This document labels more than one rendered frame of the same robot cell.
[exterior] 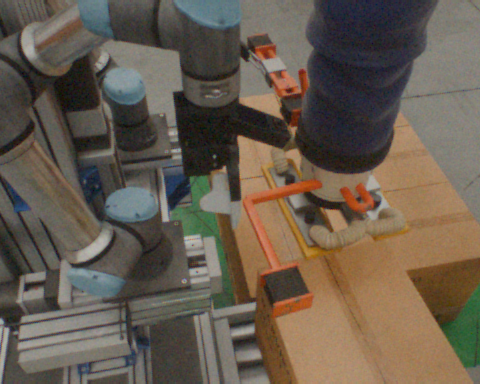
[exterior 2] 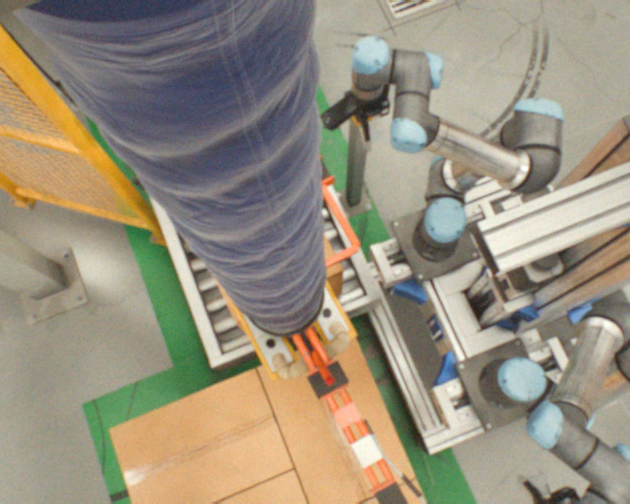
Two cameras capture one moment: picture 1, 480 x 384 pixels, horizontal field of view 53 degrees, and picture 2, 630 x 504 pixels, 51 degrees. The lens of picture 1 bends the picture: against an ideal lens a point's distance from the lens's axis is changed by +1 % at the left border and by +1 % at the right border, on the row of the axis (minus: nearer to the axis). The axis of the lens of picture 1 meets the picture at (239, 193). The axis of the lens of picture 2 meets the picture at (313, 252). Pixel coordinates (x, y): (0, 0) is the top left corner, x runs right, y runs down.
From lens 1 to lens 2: 160 cm
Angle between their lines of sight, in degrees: 57
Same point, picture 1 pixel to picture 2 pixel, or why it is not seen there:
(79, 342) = not seen: hidden behind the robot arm
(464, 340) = (141, 407)
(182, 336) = (412, 330)
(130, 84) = (513, 371)
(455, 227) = (147, 457)
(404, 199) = (198, 491)
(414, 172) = not seen: outside the picture
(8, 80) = (521, 136)
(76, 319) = (470, 198)
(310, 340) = not seen: hidden behind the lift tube
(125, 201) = (450, 215)
